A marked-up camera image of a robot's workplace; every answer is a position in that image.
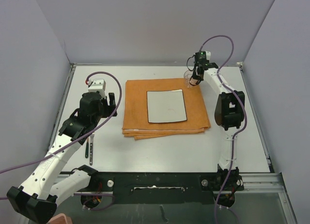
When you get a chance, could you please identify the clear drinking glass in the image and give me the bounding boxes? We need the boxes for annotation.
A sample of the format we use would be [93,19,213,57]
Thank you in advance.
[184,70,193,88]

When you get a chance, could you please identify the silver fork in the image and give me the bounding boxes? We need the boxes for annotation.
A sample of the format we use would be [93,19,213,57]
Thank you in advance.
[90,133,94,166]

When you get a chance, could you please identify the white square plate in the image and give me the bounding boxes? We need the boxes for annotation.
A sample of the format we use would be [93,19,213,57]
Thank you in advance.
[147,90,187,123]

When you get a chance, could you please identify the orange cloth napkin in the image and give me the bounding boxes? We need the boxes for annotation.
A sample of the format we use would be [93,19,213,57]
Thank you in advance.
[123,78,211,140]

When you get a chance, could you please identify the gold fork green handle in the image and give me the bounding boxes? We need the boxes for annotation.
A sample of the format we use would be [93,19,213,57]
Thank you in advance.
[85,138,89,159]

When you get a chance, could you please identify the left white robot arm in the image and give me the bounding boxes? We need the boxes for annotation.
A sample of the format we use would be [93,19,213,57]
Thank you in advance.
[6,91,120,224]

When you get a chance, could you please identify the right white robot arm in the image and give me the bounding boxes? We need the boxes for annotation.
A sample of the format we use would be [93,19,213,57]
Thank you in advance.
[185,51,245,170]

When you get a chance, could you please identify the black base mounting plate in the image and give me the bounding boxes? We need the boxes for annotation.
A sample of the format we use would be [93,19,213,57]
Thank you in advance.
[80,170,244,208]

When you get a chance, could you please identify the pink box corner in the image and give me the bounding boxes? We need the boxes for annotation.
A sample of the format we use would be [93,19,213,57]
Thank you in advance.
[48,213,73,224]

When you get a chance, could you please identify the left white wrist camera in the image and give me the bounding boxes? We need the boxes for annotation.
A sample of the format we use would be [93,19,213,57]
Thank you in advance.
[86,79,106,98]

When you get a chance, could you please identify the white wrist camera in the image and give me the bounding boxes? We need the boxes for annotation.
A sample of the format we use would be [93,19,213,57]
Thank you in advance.
[86,79,106,98]
[203,51,211,60]

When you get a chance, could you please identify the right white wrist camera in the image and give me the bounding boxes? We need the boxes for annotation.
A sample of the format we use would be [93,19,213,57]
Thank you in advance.
[203,51,211,60]

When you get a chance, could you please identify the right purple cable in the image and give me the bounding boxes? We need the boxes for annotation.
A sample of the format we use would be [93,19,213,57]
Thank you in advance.
[200,35,248,224]

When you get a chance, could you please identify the purple cable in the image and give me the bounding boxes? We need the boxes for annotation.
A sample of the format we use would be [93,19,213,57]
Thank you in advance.
[0,71,123,212]
[200,35,248,224]

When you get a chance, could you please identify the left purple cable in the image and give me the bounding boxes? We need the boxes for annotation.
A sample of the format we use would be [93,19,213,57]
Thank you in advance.
[0,71,123,212]

